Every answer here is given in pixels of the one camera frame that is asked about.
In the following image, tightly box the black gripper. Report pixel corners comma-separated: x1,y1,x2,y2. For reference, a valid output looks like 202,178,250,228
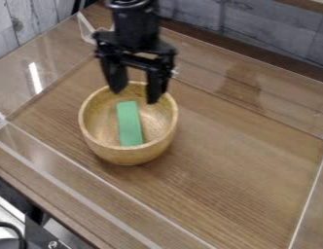
92,0,176,104

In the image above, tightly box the green rectangular block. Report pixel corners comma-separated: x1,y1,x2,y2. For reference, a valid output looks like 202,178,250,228
115,101,143,147

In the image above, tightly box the round wooden bowl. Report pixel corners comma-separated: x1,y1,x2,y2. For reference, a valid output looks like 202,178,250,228
77,81,178,165

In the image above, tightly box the clear acrylic corner bracket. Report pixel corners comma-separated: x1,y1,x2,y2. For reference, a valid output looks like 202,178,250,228
76,12,115,46

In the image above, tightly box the black metal table bracket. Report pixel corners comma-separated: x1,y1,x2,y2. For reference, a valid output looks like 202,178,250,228
23,217,71,249

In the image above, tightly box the black cable under table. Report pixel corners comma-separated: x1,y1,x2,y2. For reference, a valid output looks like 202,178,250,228
0,221,27,249

